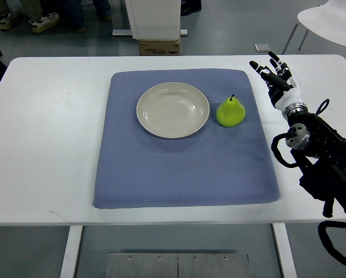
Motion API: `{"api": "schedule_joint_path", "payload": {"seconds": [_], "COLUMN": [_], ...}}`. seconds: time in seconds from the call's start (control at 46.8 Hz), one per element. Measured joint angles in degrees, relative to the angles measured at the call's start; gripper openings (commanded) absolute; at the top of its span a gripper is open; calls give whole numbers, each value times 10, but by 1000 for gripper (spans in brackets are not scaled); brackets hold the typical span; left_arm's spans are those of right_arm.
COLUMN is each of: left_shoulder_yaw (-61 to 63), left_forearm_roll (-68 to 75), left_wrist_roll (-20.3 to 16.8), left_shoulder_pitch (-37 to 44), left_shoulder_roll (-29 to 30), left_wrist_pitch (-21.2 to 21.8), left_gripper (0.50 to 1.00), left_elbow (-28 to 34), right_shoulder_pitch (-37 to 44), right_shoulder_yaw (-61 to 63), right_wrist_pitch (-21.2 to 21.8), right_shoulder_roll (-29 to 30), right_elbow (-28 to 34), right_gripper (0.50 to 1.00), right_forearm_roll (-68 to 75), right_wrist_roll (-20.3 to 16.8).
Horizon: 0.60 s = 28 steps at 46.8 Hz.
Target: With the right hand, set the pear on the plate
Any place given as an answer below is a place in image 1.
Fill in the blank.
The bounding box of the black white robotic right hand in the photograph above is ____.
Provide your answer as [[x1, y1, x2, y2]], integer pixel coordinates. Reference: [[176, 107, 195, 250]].
[[249, 51, 308, 119]]

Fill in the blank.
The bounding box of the green pear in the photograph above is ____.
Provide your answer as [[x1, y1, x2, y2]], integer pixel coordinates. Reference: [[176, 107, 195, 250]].
[[216, 95, 246, 128]]

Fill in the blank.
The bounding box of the beige round plate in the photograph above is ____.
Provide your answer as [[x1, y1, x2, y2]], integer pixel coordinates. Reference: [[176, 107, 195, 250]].
[[136, 82, 210, 139]]

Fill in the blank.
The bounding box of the grey metal floor plate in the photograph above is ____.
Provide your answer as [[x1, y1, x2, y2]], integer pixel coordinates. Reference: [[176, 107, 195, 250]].
[[105, 253, 251, 277]]

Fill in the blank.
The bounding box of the white plastic chair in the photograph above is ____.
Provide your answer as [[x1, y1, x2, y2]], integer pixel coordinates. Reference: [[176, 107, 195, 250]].
[[282, 0, 346, 59]]

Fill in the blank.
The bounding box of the blue textured mat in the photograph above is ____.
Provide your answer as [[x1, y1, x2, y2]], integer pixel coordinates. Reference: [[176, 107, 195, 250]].
[[93, 69, 280, 209]]

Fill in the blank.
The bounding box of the black shoe in background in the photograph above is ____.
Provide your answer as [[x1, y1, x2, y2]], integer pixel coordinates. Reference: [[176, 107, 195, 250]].
[[181, 0, 202, 16]]

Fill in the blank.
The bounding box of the brown cardboard box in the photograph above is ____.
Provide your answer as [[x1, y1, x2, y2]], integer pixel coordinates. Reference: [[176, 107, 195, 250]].
[[139, 39, 181, 56]]

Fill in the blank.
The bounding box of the white table right leg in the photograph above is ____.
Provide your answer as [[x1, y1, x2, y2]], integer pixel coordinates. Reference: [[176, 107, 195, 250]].
[[272, 223, 297, 278]]

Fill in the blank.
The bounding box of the white table leg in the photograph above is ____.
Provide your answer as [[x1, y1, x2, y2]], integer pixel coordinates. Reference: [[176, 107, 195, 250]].
[[60, 225, 83, 278], [272, 223, 297, 278]]

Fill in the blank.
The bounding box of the person in blue jeans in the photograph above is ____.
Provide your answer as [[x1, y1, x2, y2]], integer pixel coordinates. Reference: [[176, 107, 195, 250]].
[[61, 0, 112, 34]]

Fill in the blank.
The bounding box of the person in khaki trousers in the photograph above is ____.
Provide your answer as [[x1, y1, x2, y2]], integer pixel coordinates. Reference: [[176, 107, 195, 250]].
[[0, 0, 60, 34]]

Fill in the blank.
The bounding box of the white table left leg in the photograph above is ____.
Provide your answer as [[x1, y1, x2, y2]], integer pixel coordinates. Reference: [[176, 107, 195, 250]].
[[60, 225, 83, 278]]

